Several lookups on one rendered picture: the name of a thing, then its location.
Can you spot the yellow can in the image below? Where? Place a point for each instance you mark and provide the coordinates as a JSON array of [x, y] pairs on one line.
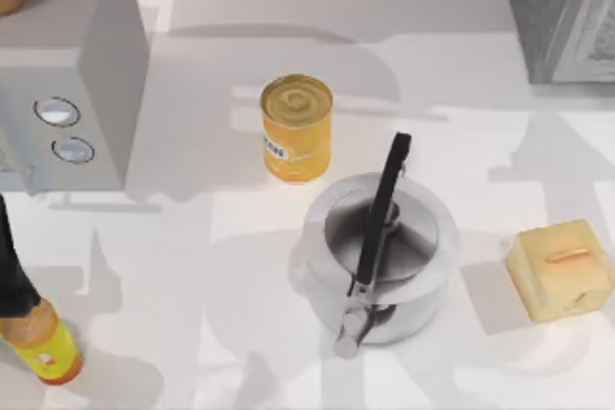
[[298, 141]]

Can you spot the pale microwave oven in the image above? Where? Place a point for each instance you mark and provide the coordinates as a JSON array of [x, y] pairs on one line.
[[103, 69]]

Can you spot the small microwave knob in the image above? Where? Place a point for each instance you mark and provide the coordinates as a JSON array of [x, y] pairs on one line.
[[73, 149]]

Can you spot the large microwave knob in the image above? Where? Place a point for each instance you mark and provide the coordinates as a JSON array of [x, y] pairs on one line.
[[56, 111]]

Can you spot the pale yellow bread block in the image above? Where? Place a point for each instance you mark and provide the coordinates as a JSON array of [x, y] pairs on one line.
[[557, 275]]

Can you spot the grey cabinet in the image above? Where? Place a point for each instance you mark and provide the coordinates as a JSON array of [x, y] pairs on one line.
[[533, 11]]

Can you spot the orange bottle with yellow label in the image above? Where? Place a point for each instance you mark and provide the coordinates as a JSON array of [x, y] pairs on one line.
[[48, 347]]

